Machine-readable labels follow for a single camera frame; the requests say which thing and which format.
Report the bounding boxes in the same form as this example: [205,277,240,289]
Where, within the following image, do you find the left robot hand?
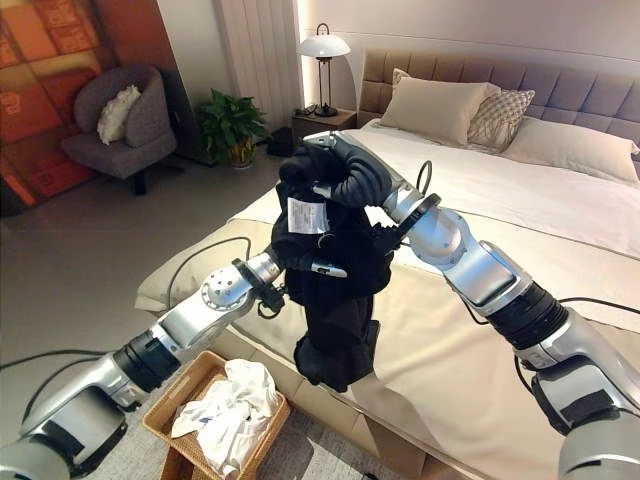
[277,253,348,280]

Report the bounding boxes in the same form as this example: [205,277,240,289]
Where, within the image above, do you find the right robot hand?
[302,130,412,207]

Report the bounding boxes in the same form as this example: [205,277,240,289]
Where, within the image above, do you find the black garment with white tag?
[268,148,404,394]

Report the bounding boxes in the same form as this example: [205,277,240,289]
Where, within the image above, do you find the white clothes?
[170,357,281,478]

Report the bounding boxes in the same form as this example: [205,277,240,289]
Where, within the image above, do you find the brown bedside table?
[290,106,359,148]

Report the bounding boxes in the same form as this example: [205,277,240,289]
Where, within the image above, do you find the small black box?
[266,126,294,157]

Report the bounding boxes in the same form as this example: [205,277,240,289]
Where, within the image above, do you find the plain beige pillow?
[378,74,489,148]

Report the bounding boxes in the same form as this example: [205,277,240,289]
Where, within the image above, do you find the white dome table lamp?
[297,22,352,119]

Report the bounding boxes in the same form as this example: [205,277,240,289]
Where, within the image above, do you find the green potted plant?
[194,87,272,169]

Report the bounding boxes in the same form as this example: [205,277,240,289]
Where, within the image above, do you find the patterned beige pillow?
[466,87,537,153]

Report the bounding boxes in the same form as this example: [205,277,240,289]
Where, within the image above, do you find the white curtain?
[216,0,303,131]

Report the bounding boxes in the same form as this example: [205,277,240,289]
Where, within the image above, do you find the bed with beige sheets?
[134,117,640,480]

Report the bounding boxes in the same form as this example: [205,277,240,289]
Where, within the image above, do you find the woven wicker laundry basket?
[141,349,292,480]

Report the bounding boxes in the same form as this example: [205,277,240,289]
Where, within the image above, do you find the large white pillow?
[506,116,640,188]

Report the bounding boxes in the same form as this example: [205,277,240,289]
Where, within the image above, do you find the beige padded headboard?
[358,47,640,144]

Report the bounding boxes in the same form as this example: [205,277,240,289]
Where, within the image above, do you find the grey armchair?
[59,63,185,197]

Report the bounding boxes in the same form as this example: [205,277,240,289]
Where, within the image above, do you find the white fluffy cushion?
[96,84,142,147]

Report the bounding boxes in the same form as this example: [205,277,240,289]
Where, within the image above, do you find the black cable on floor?
[0,236,253,372]

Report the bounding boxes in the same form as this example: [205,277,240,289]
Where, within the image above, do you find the orange patterned wall art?
[0,0,187,219]

